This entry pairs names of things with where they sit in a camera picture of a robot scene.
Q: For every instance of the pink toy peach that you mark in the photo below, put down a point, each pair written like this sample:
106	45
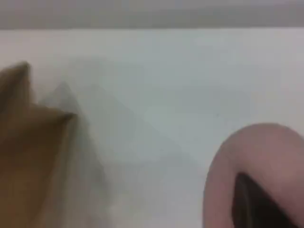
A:
261	147

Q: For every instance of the brown jute bag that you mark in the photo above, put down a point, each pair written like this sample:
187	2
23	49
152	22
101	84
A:
23	154

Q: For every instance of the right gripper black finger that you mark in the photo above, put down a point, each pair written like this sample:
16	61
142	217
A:
251	209

